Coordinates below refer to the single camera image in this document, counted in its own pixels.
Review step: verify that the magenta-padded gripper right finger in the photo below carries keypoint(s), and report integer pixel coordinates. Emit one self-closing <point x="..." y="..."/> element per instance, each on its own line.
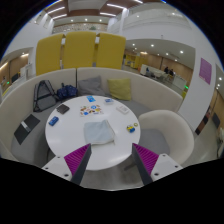
<point x="147" y="160"/>

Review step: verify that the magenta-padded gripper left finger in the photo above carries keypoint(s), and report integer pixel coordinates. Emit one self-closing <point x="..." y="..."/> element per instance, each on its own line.
<point x="76" y="160"/>

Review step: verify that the light blue printed towel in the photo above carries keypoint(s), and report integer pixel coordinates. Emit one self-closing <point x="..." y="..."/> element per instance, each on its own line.
<point x="98" y="132"/>

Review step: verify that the yellow blue toy figure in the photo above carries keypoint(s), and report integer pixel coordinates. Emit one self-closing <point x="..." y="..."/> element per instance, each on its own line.
<point x="130" y="128"/>

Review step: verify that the white armchair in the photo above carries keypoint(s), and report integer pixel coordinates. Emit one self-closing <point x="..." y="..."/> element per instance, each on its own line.
<point x="170" y="128"/>

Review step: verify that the colourful sticker sheet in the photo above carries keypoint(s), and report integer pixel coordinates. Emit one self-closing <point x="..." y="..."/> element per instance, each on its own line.
<point x="91" y="110"/>

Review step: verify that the dark brown wallet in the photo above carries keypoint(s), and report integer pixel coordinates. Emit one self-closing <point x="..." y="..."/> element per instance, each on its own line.
<point x="62" y="109"/>

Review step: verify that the flat white box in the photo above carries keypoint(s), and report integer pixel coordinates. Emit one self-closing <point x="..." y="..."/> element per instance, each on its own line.
<point x="122" y="109"/>

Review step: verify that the dark laptop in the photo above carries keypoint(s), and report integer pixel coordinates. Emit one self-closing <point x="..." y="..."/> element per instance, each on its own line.
<point x="26" y="130"/>

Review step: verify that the curved beige sofa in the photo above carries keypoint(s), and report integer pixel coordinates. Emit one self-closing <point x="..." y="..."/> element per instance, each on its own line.
<point x="150" y="91"/>

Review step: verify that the small blue white card box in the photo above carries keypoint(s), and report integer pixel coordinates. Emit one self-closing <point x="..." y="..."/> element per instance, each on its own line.
<point x="109" y="100"/>

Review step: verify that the dark blue dotted umbrella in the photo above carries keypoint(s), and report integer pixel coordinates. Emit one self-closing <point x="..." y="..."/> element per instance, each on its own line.
<point x="67" y="91"/>

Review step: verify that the grey black backpack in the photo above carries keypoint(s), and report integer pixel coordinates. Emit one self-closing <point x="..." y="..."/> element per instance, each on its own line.
<point x="45" y="96"/>

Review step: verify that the grey cushion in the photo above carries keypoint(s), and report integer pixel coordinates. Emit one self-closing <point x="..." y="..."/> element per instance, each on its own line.
<point x="91" y="86"/>

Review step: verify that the yellow-green cushion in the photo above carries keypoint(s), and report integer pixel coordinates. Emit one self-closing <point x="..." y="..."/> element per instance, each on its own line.
<point x="119" y="89"/>

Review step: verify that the person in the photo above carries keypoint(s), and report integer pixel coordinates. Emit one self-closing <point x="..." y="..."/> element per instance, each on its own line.
<point x="166" y="70"/>
<point x="172" y="72"/>

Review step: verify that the ceiling lights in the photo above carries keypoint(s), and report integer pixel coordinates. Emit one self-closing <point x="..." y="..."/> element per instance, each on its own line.
<point x="56" y="10"/>

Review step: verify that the purple wall poster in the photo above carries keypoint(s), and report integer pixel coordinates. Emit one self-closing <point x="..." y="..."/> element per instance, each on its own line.
<point x="205" y="71"/>

